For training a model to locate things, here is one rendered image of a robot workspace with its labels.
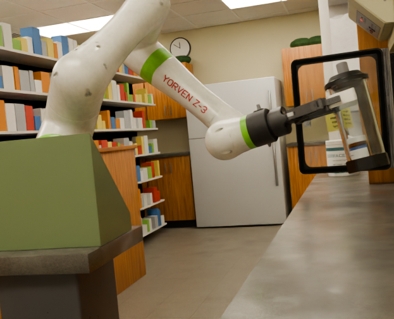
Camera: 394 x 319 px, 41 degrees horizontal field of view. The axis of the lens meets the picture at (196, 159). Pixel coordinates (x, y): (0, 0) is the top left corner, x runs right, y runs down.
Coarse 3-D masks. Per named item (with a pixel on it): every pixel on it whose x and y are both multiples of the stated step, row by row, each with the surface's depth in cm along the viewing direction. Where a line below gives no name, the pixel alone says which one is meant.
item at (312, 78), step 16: (320, 64) 181; (352, 64) 176; (368, 64) 174; (304, 80) 183; (320, 80) 181; (368, 80) 175; (304, 96) 183; (320, 96) 181; (304, 128) 184; (320, 128) 182; (336, 128) 180; (304, 144) 185; (320, 144) 183; (336, 144) 180; (320, 160) 183; (336, 160) 181
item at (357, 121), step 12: (336, 84) 127; (348, 84) 127; (360, 84) 127; (360, 96) 126; (336, 108) 129; (348, 108) 127; (360, 108) 126; (372, 108) 128; (336, 120) 131; (348, 120) 127; (360, 120) 126; (372, 120) 126; (348, 132) 127; (360, 132) 126; (372, 132) 126; (348, 144) 128; (360, 144) 126; (372, 144) 125; (348, 156) 128; (360, 156) 126
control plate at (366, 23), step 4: (356, 16) 164; (364, 16) 154; (356, 20) 169; (360, 20) 164; (364, 20) 159; (368, 20) 155; (360, 24) 169; (364, 24) 165; (368, 24) 160; (368, 28) 167; (372, 28) 162; (376, 28) 157; (380, 28) 154; (376, 32) 163; (376, 36) 168
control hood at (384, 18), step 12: (348, 0) 151; (360, 0) 144; (372, 0) 143; (384, 0) 143; (348, 12) 168; (360, 12) 153; (372, 12) 144; (384, 12) 143; (384, 24) 145; (384, 36) 164
